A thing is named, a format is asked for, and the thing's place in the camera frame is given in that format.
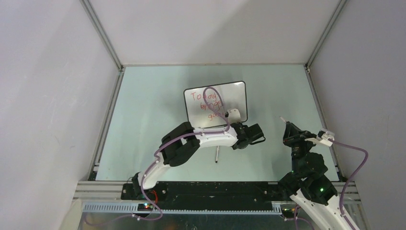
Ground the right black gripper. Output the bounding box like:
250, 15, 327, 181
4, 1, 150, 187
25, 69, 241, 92
282, 121, 318, 176

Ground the white board black frame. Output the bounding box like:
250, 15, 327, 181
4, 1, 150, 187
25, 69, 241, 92
184, 81, 248, 128

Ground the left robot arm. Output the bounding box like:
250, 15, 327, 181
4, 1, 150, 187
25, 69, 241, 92
132, 122, 266, 200

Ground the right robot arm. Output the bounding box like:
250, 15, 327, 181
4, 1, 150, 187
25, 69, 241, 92
278, 121, 359, 230

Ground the black whiteboard marker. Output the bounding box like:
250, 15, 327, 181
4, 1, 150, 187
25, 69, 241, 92
215, 146, 220, 163

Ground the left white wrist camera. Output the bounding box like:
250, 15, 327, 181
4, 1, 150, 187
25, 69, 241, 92
225, 109, 242, 124

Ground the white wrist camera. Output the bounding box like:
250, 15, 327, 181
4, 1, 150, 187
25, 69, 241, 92
305, 128, 335, 147
225, 109, 242, 124

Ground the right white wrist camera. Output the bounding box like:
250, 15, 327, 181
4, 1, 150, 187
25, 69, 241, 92
305, 128, 335, 147

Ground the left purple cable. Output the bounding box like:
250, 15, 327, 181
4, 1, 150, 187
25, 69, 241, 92
82, 86, 232, 227

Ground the purple cable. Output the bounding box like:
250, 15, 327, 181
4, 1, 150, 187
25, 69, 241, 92
285, 139, 369, 230
82, 86, 232, 227

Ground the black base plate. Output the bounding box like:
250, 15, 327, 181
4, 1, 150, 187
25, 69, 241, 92
120, 181, 295, 212

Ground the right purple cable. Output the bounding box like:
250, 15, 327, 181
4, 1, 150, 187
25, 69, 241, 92
285, 139, 369, 230

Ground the aluminium frame rail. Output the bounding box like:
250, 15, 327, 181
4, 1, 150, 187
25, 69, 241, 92
80, 0, 124, 71

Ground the grey cable duct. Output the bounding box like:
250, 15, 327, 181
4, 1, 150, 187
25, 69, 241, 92
83, 202, 282, 215

